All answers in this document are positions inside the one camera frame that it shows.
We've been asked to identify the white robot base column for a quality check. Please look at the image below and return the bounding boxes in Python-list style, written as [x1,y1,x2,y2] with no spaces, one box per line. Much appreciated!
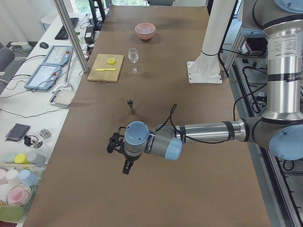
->
[187,0,238,84]

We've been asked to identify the steel cocktail jigger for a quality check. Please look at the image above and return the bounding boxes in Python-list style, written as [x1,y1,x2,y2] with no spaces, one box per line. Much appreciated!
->
[126,99,134,115]

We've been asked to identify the upper blue teach pendant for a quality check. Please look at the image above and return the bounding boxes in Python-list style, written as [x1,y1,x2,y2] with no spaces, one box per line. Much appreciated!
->
[43,45,72,66]

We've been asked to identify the pink bowl of ice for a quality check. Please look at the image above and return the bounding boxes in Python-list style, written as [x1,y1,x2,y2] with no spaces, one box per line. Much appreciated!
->
[134,23,156,40]

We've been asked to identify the lower blue teach pendant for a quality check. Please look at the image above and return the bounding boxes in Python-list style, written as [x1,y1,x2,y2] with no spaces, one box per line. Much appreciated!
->
[24,64,61,91]

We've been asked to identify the pink bowl in glass bowl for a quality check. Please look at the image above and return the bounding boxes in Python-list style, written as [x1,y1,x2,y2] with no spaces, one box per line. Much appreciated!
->
[7,184,33,206]

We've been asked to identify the wooden cutting board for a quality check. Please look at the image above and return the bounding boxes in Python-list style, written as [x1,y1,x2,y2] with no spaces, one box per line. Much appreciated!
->
[87,54,124,83]

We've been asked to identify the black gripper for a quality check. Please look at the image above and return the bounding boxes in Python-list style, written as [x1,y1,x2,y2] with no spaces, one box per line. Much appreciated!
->
[107,127,140,175]

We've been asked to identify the yellow plastic knife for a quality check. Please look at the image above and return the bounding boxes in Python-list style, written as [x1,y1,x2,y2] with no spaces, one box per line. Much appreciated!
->
[95,68,116,71]

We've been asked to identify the yellow lemon slice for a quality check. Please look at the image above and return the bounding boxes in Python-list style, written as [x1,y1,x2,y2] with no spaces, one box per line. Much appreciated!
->
[107,58,116,65]

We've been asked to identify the blue teach pendant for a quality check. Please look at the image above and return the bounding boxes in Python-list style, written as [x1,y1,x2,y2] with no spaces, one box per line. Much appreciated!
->
[43,45,72,66]
[24,64,61,91]

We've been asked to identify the small steel cup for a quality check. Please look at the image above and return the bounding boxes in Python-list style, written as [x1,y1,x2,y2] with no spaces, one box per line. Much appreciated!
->
[39,129,52,140]

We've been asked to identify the stacked pastel cups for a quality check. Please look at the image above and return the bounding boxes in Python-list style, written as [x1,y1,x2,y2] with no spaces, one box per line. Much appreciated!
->
[0,152,47,186]

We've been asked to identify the black power adapter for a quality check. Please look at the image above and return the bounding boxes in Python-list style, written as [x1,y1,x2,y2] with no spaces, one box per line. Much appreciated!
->
[84,26,95,44]

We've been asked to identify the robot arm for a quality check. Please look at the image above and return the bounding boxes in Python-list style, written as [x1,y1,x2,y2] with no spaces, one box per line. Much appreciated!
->
[107,0,303,174]

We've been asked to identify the black computer mouse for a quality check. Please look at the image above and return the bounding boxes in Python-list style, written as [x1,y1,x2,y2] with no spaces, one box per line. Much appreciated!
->
[39,42,49,49]

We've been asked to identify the black keyboard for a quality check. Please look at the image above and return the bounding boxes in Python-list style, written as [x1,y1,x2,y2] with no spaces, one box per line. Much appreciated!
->
[54,17,80,40]

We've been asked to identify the aluminium frame post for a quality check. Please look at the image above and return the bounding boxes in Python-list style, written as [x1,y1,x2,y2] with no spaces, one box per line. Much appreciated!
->
[53,0,89,72]

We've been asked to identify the green plate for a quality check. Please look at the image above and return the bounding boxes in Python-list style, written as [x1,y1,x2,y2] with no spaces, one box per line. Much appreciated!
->
[0,205,25,223]

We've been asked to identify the clear wine glass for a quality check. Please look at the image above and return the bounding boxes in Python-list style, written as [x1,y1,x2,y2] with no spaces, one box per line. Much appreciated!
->
[128,48,139,74]

